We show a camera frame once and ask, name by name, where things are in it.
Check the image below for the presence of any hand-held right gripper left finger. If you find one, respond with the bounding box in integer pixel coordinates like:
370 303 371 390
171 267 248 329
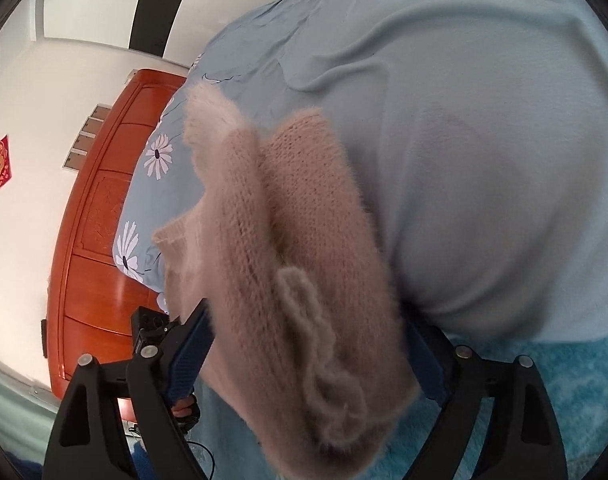
43 298 216 480

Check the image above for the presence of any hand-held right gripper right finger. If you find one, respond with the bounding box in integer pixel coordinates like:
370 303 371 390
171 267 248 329
403 319 570 480

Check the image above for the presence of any beige fuzzy knit sweater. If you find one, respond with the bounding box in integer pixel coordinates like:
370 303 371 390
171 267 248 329
153 80 422 478

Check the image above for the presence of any person's left hand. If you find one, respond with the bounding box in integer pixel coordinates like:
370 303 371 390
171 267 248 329
170 392 201 433

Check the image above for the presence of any orange wooden headboard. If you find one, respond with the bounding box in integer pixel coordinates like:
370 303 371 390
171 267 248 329
46 69 190 423

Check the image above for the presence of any teal patterned bed sheet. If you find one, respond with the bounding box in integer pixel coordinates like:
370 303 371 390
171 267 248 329
129 330 608 480

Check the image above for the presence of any light blue floral duvet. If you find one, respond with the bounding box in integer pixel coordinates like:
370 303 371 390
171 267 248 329
113 0 608 480

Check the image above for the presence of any black cable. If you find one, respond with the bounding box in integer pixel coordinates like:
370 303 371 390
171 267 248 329
129 422 217 480

